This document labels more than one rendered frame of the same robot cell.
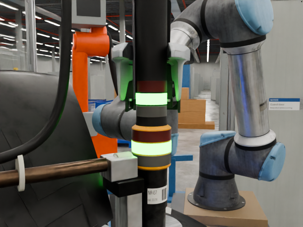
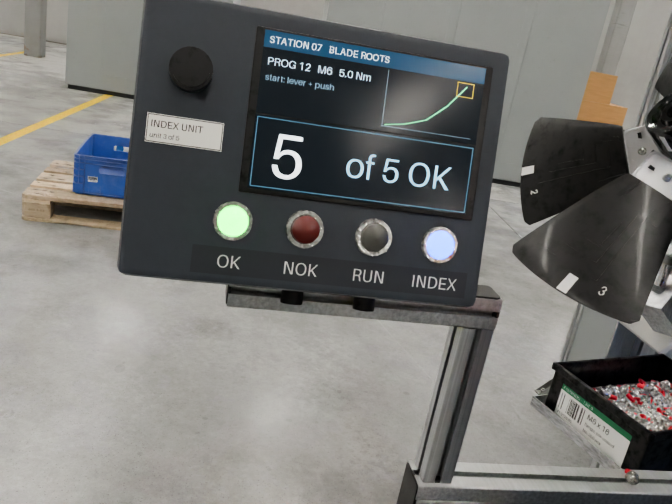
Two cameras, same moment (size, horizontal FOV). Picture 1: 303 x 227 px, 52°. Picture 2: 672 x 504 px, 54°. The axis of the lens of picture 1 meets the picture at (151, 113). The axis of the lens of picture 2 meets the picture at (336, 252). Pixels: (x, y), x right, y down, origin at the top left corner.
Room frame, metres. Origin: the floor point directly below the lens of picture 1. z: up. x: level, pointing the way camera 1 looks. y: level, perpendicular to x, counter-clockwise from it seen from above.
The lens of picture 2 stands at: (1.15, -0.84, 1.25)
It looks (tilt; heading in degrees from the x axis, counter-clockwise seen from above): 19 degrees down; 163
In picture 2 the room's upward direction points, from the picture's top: 10 degrees clockwise
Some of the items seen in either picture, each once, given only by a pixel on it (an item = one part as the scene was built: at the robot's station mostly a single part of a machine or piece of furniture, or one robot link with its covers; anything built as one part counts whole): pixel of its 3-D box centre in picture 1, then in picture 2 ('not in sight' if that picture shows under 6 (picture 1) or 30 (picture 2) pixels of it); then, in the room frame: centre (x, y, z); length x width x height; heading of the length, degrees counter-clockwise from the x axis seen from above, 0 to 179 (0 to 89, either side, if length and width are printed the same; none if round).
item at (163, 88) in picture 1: (151, 86); not in sight; (0.34, 0.00, 1.43); 0.03 x 0.03 x 0.01
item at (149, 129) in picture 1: (151, 145); not in sight; (0.34, 0.00, 1.36); 0.04 x 0.04 x 0.05
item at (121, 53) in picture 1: (124, 73); not in sight; (0.34, 0.03, 1.44); 0.09 x 0.03 x 0.06; 166
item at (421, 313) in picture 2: not in sight; (366, 296); (0.65, -0.65, 1.04); 0.24 x 0.03 x 0.03; 86
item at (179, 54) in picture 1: (176, 74); not in sight; (0.34, -0.03, 1.44); 0.09 x 0.03 x 0.06; 6
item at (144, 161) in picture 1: (151, 156); not in sight; (0.34, 0.00, 1.35); 0.04 x 0.04 x 0.01
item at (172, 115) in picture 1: (152, 127); not in sight; (0.61, 0.00, 1.34); 0.11 x 0.08 x 0.11; 46
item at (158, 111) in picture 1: (151, 110); not in sight; (0.34, 0.00, 1.40); 0.03 x 0.03 x 0.01
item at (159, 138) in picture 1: (151, 133); not in sight; (0.34, 0.00, 1.38); 0.04 x 0.04 x 0.01
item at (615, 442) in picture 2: not in sight; (649, 411); (0.52, -0.18, 0.85); 0.22 x 0.17 x 0.07; 101
